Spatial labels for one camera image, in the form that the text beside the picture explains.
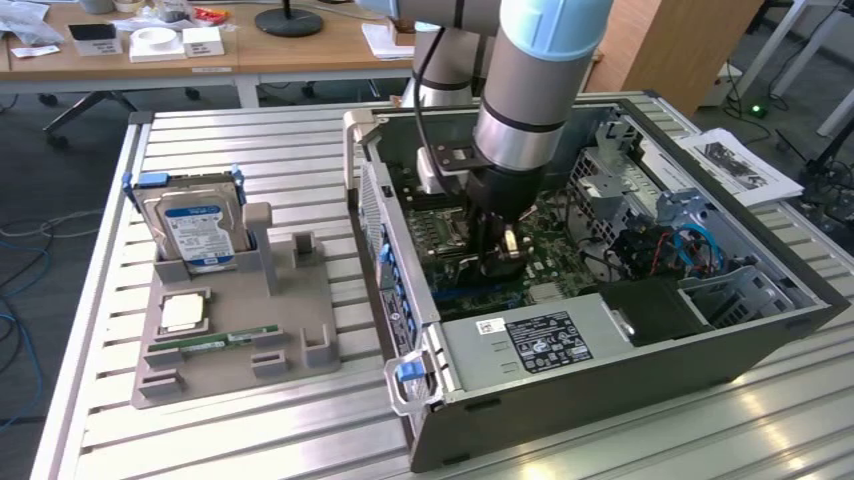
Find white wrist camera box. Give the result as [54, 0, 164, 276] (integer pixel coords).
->
[413, 143, 492, 195]

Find black Nvidia graphics card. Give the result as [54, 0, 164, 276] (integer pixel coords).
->
[432, 249, 529, 290]

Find wooden desk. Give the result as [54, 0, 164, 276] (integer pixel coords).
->
[0, 0, 605, 96]

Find grey power supply unit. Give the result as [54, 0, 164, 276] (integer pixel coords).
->
[436, 293, 635, 394]

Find black round lamp base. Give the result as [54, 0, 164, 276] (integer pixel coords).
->
[252, 0, 326, 38]

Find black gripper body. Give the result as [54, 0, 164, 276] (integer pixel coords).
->
[464, 166, 543, 225]

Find printed paper stack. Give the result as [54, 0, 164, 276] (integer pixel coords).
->
[673, 127, 807, 209]

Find hard disk in blue caddy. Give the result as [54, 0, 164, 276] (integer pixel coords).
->
[121, 168, 246, 274]

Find black wire bundle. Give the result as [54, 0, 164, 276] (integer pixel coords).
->
[605, 228, 661, 281]

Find white floor box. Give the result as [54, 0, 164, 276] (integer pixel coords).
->
[708, 74, 736, 109]

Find white cube box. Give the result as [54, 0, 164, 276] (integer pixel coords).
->
[180, 25, 225, 59]

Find silver chipset heatsink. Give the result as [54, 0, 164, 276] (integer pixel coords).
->
[525, 284, 569, 307]

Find white floor cable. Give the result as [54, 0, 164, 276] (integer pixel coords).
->
[0, 208, 102, 240]

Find white tape roll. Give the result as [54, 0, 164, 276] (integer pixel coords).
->
[130, 27, 178, 51]

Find green motherboard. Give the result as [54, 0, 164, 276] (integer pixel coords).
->
[397, 172, 605, 322]

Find blue floor cable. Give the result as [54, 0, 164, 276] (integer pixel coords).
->
[0, 239, 53, 432]

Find clear plastic bag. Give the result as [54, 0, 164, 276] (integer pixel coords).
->
[0, 0, 66, 46]

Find blue expansion slot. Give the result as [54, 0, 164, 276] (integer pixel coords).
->
[430, 283, 502, 302]

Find silver CPU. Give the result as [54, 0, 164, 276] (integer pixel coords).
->
[161, 294, 209, 332]

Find CPU socket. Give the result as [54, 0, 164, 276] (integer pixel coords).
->
[432, 209, 476, 242]

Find white desk frame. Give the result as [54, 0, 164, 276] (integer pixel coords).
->
[732, 0, 854, 139]

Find grey metal disk bay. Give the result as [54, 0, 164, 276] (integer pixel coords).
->
[676, 264, 799, 331]

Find black camera cable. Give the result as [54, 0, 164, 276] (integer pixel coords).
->
[409, 22, 446, 151]

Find red wire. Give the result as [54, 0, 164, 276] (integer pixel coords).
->
[649, 230, 701, 269]

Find open grey PC case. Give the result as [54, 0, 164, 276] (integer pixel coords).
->
[341, 97, 854, 474]

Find white box with black lid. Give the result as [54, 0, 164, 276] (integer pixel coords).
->
[66, 23, 125, 57]

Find perforated metal drive cage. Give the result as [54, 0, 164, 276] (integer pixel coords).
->
[567, 144, 672, 241]

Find black stand with cables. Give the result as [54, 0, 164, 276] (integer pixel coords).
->
[796, 84, 854, 224]

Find grey parts rack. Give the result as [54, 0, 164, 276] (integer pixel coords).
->
[129, 201, 344, 410]

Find wooden cabinet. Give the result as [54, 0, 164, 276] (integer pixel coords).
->
[585, 0, 765, 117]

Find blue wire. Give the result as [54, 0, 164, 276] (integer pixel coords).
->
[668, 222, 727, 280]

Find green RAM stick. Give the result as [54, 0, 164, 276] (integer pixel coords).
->
[146, 324, 280, 354]

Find flat white box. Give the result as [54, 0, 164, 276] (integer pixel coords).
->
[126, 39, 189, 64]

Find white papers pile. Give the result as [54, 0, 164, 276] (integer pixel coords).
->
[360, 22, 418, 62]

